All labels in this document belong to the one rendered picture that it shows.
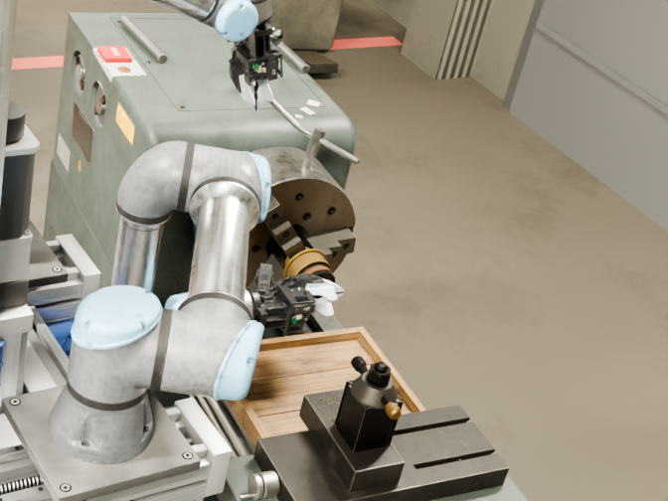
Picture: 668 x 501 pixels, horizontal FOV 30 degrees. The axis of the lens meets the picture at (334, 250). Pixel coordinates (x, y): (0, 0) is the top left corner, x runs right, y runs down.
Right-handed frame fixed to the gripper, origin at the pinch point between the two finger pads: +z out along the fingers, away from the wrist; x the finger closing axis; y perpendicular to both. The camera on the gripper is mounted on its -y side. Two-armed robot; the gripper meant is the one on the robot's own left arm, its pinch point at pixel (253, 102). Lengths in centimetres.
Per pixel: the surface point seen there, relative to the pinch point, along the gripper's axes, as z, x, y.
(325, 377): 46, -1, 33
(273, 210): 14.1, -3.6, 16.5
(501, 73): 183, 227, -248
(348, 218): 24.9, 14.4, 12.5
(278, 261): 28.1, -2.8, 15.6
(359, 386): 18, -9, 63
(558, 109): 179, 228, -201
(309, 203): 18.2, 5.8, 12.5
